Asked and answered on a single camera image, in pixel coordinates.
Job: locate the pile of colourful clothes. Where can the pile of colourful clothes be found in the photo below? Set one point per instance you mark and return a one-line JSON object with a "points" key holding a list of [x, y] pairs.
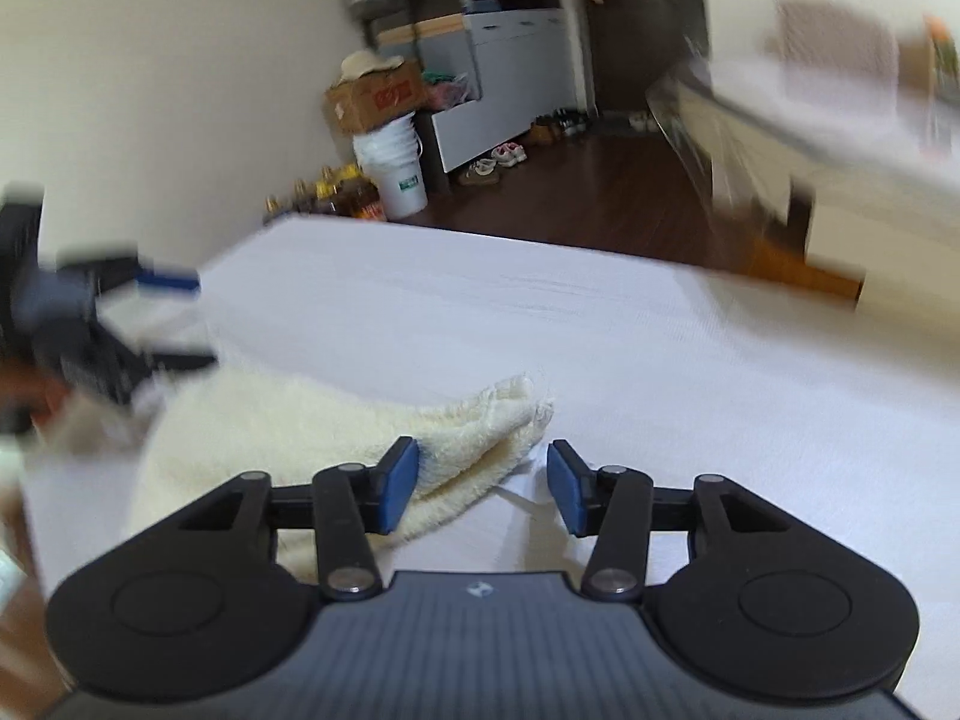
{"points": [[448, 90]]}

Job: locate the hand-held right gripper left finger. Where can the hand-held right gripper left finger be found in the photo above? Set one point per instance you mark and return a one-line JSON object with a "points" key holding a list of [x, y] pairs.
{"points": [[397, 484]]}

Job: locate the grey drawer cabinet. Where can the grey drawer cabinet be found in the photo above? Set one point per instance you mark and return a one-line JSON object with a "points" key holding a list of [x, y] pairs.
{"points": [[510, 67]]}

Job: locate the cluster of yellow bottles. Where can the cluster of yellow bottles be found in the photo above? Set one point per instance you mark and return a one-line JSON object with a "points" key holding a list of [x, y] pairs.
{"points": [[337, 199]]}

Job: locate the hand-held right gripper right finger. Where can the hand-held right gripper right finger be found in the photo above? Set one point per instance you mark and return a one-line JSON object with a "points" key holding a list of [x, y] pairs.
{"points": [[566, 491]]}

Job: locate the brown shoe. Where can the brown shoe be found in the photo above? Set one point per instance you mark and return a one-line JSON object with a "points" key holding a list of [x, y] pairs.
{"points": [[478, 174]]}

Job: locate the blurred brown box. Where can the blurred brown box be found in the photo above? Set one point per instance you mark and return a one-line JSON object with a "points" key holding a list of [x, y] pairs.
{"points": [[836, 45]]}

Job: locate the row of dark shoes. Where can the row of dark shoes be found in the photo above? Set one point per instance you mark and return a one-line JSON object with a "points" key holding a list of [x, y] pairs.
{"points": [[559, 126]]}

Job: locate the brown cardboard box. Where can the brown cardboard box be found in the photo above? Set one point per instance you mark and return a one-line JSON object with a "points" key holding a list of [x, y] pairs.
{"points": [[375, 101]]}

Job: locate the cream terry towel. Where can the cream terry towel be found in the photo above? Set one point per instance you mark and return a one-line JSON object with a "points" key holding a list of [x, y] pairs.
{"points": [[300, 427]]}

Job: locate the beige hat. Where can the beige hat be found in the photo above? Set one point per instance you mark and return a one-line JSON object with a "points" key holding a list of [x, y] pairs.
{"points": [[367, 64]]}

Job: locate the white desk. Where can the white desk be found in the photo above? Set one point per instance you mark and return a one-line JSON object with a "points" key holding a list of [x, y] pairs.
{"points": [[825, 157]]}

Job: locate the dark door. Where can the dark door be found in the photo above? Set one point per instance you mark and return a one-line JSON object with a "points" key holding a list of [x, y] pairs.
{"points": [[645, 22]]}

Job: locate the white plastic bucket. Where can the white plastic bucket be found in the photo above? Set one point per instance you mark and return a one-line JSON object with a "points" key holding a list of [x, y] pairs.
{"points": [[397, 172]]}

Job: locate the white and pink sneakers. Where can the white and pink sneakers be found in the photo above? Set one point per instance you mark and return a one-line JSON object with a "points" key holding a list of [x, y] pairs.
{"points": [[508, 154]]}

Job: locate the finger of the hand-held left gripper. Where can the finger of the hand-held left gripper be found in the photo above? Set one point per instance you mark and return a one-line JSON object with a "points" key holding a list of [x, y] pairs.
{"points": [[171, 279], [180, 360]]}

